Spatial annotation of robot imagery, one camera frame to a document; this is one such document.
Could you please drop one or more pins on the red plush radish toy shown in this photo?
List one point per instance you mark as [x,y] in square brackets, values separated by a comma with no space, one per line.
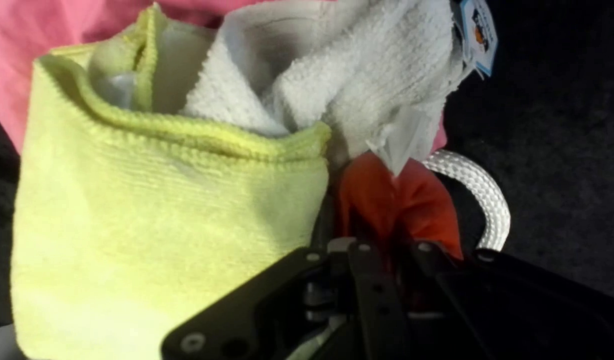
[412,205]

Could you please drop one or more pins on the white terry towel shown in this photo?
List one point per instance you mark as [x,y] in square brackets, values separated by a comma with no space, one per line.
[379,72]

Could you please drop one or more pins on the yellow microfiber cloth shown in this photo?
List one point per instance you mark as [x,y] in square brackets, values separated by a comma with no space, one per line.
[127,223]

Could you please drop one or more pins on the pink cloth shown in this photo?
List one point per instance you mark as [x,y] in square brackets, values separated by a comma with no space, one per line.
[29,29]

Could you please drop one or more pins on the white toy label tag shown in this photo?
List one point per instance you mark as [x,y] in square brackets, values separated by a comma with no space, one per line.
[479,35]

